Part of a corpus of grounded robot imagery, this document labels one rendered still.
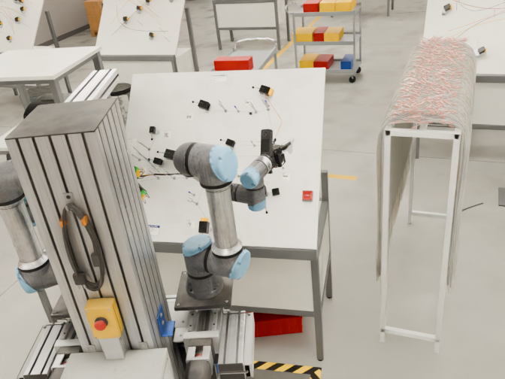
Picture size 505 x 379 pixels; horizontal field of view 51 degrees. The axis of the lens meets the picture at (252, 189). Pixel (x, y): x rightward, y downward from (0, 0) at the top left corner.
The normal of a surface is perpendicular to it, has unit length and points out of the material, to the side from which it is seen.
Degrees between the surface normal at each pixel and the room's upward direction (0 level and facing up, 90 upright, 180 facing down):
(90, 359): 0
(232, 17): 90
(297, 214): 47
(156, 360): 0
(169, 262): 90
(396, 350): 0
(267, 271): 90
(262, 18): 90
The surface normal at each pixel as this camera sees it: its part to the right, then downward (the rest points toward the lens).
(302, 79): -0.23, -0.22
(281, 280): -0.22, 0.51
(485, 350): -0.11, -0.86
